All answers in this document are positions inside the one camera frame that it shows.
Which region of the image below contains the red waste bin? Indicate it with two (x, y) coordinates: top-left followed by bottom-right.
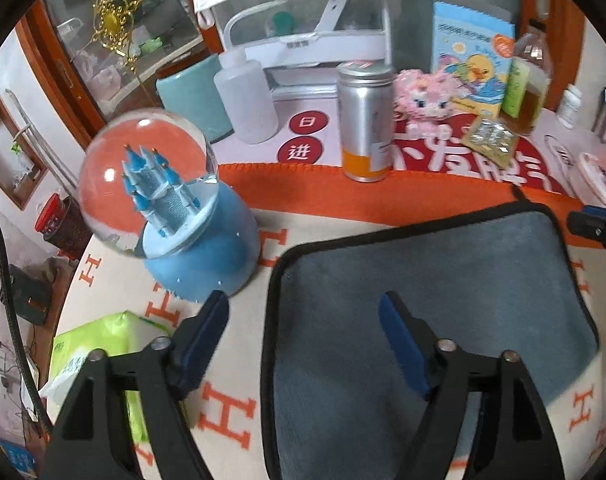
(34, 193), (92, 260)

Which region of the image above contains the teal cylindrical container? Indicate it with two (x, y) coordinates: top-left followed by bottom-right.
(155, 53), (232, 143)

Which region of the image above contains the pink plush toy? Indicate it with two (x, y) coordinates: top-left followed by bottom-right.
(393, 70), (466, 139)

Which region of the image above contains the silver orange metal can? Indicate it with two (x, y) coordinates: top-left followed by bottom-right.
(336, 61), (395, 183)

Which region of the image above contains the green tissue pack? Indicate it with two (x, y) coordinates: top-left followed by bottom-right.
(38, 310), (174, 444)

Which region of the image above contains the red white printed table mat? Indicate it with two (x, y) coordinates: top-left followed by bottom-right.
(214, 99), (591, 198)

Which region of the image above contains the amber liquid glass bottle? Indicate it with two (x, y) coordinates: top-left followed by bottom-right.
(499, 20), (553, 136)

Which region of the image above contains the orange cream H-pattern blanket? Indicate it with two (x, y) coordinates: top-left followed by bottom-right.
(58, 164), (606, 479)

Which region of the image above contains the white squeeze bottle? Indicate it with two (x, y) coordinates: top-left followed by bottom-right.
(214, 47), (280, 144)

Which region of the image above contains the white desk appliance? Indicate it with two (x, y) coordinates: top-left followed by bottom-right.
(196, 0), (400, 101)

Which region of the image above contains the black cable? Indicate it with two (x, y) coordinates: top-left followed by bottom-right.
(0, 198), (54, 436)

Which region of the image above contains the blue duck picture box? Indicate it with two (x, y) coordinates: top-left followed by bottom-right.
(432, 0), (516, 118)

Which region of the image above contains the purple and grey towel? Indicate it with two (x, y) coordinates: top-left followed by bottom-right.
(260, 200), (599, 479)

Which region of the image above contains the blue castle snow globe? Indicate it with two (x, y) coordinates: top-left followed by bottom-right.
(77, 108), (260, 302)

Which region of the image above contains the foil pill blister pack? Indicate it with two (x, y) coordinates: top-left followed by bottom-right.
(461, 116), (520, 169)

